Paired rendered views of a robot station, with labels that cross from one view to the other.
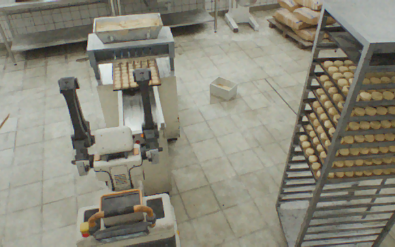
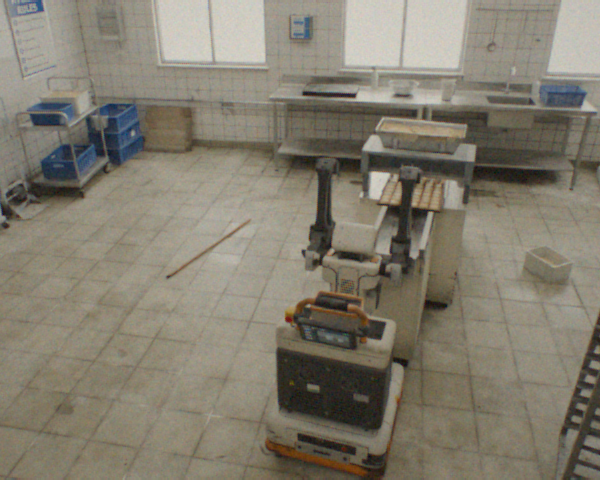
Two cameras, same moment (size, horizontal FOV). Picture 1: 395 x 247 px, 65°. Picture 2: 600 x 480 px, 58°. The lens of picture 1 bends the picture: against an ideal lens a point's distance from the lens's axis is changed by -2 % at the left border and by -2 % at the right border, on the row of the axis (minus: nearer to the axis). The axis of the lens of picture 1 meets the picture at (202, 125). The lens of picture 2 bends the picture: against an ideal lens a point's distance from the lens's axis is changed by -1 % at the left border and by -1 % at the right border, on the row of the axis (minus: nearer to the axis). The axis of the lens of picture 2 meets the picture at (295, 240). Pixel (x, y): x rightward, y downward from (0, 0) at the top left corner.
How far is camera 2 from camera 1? 0.94 m
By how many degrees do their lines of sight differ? 28
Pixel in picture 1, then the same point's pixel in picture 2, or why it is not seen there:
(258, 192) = (542, 412)
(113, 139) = (354, 235)
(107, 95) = (369, 212)
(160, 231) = (369, 353)
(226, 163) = (507, 360)
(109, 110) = not seen: hidden behind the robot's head
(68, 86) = (326, 166)
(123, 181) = (348, 290)
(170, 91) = (453, 230)
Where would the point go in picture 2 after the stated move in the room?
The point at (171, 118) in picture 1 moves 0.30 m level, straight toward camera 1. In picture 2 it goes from (445, 271) to (437, 293)
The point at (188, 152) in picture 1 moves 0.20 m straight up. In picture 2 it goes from (456, 328) to (460, 305)
